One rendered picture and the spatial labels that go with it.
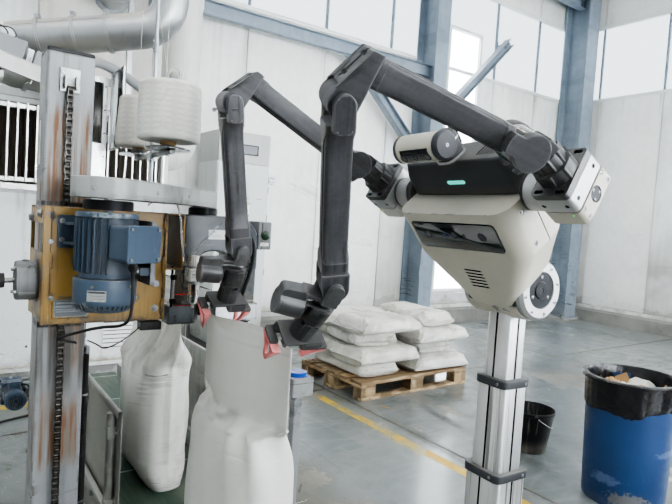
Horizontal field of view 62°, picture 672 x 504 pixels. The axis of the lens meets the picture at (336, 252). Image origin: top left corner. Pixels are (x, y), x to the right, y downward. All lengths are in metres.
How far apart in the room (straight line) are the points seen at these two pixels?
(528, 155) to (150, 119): 0.92
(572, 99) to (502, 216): 9.01
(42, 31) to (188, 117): 2.90
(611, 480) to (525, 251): 2.11
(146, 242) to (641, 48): 9.37
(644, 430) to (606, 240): 6.89
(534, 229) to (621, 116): 8.74
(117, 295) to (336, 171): 0.69
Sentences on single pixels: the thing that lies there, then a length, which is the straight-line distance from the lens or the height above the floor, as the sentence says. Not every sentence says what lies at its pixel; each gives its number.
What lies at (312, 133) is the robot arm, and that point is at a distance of 1.55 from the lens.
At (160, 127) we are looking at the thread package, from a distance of 1.52.
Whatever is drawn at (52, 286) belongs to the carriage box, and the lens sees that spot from 1.66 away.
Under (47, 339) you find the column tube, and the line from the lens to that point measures 1.74.
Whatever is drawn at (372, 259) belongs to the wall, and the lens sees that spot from 7.30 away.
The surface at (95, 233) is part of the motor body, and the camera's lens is 1.47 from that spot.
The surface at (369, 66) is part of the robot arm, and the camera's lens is 0.98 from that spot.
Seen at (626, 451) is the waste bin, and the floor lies 0.31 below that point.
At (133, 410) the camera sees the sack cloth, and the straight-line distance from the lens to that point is 2.16.
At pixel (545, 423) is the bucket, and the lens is 3.79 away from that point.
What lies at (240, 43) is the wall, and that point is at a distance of 6.48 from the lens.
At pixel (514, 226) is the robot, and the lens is 1.34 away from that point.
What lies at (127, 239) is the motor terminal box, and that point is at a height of 1.27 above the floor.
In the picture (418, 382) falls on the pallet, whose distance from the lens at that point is 4.80.
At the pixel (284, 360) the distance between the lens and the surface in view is 1.34.
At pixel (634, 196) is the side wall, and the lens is 9.77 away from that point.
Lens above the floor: 1.34
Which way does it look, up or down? 3 degrees down
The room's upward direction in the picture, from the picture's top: 4 degrees clockwise
